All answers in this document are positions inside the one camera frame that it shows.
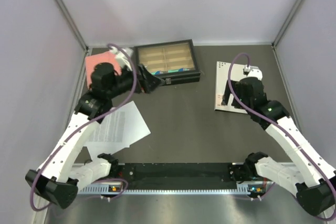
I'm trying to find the black glass-lid compartment box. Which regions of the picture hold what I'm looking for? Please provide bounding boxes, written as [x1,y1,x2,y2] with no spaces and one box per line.
[133,39,201,86]

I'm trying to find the printed white paper sheet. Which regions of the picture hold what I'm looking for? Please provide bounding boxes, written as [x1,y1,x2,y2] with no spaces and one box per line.
[85,101,151,154]

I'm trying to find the lower white paper sheet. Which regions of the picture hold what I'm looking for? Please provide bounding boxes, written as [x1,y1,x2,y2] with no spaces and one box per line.
[86,142,130,158]

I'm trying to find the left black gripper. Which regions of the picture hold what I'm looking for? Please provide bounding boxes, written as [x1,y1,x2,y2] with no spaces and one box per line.
[107,63,164,99]

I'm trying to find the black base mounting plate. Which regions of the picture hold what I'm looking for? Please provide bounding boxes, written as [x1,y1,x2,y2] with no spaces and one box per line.
[89,162,276,189]

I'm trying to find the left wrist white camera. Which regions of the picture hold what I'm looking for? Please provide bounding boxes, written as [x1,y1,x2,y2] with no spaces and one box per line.
[109,47,133,70]

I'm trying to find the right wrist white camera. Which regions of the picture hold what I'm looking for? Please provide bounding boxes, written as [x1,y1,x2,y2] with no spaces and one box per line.
[243,65,263,81]

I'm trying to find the black ring binder folder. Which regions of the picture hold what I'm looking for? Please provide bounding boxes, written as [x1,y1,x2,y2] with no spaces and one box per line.
[214,61,247,114]

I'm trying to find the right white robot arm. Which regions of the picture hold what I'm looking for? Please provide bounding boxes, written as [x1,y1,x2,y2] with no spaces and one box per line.
[222,77,335,216]

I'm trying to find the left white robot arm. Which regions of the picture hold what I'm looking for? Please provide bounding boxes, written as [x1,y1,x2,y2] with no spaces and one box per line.
[25,62,164,211]

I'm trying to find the pink folded cloth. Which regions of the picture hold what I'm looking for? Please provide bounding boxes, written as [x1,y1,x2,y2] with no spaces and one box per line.
[85,51,121,88]

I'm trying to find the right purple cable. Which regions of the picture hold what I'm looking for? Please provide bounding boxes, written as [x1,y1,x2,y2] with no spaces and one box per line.
[227,52,336,221]

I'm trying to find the purple cable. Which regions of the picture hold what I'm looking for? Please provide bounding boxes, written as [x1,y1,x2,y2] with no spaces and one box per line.
[227,52,336,221]
[30,42,138,211]

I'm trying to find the aluminium frame rail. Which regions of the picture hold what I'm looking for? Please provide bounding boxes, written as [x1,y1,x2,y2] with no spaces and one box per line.
[54,0,89,51]

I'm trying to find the grey slotted cable duct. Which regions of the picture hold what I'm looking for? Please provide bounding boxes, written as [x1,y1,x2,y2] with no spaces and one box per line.
[76,183,253,196]

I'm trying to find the wrist white camera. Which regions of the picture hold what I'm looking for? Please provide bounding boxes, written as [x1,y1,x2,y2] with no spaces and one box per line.
[243,65,263,81]
[109,47,133,70]

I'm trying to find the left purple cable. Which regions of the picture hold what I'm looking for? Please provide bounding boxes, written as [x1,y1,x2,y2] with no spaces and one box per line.
[30,42,138,211]

